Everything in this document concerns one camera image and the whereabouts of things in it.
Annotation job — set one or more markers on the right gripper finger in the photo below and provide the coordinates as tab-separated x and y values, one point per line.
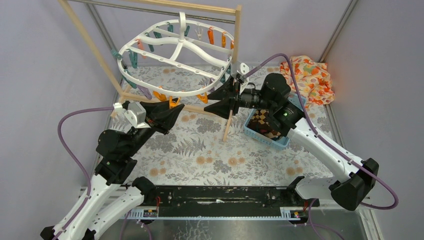
224	107
225	91

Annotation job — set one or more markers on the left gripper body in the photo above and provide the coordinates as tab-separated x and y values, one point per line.
154	118

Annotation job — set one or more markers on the floral orange cloth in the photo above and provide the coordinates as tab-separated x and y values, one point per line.
313	80

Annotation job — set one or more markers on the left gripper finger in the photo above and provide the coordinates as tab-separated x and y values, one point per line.
158	108
166	119

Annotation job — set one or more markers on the white round clip hanger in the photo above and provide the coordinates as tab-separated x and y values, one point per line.
193	31

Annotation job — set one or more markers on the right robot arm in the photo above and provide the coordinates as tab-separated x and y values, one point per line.
351	180

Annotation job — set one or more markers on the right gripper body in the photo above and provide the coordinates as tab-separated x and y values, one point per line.
249	98

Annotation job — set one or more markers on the brown yellow argyle sock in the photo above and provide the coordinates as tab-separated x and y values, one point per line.
259	124

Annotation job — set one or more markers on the floral patterned table mat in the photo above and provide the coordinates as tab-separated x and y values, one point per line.
194	153

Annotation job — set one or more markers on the wooden drying rack frame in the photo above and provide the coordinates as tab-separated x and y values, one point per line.
172	32

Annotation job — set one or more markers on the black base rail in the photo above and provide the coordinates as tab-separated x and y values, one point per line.
224	202

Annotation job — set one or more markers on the light blue plastic basket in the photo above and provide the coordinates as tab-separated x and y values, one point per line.
282	141

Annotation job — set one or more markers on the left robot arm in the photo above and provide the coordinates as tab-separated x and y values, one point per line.
91	216

